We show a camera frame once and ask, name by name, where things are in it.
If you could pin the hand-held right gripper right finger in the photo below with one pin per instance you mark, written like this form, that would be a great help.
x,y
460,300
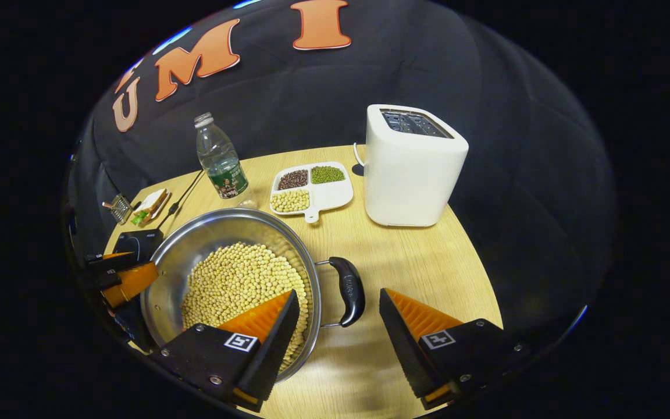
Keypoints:
x,y
405,349

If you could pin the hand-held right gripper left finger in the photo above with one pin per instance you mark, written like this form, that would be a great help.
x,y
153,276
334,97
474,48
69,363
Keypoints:
x,y
271,355

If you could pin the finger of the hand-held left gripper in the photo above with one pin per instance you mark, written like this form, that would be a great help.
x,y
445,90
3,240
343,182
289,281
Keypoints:
x,y
134,282
108,262

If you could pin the black induction cooktop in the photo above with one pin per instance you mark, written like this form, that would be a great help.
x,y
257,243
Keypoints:
x,y
137,241

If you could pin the heap of soybeans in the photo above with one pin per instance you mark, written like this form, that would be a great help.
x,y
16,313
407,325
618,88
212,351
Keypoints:
x,y
236,285

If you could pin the stainless steel pot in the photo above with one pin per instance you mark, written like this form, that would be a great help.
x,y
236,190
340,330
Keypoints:
x,y
213,230

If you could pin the sandwich with lettuce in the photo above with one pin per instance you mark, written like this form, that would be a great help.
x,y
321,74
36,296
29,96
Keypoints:
x,y
150,203

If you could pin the clear plastic water bottle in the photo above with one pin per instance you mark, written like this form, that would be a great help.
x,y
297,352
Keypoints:
x,y
218,154

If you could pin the small soybeans portion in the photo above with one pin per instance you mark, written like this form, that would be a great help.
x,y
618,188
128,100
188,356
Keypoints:
x,y
290,201

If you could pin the white toaster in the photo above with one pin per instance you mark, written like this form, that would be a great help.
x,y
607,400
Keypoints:
x,y
405,180

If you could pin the white divided dish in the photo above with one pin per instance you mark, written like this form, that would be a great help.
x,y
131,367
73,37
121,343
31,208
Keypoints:
x,y
332,195

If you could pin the dark red beans portion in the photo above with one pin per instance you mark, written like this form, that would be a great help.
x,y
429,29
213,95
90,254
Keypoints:
x,y
292,179

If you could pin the green mung beans portion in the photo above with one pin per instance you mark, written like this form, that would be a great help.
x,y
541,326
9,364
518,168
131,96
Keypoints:
x,y
328,174

